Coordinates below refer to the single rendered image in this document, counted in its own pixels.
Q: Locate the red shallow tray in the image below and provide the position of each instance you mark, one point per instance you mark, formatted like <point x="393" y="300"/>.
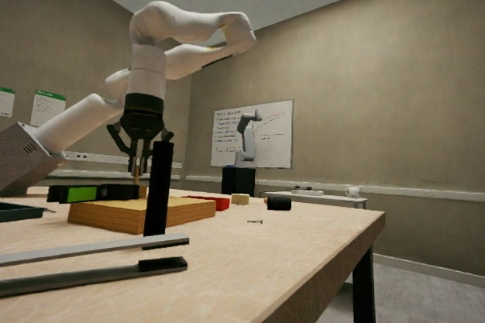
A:
<point x="221" y="204"/>

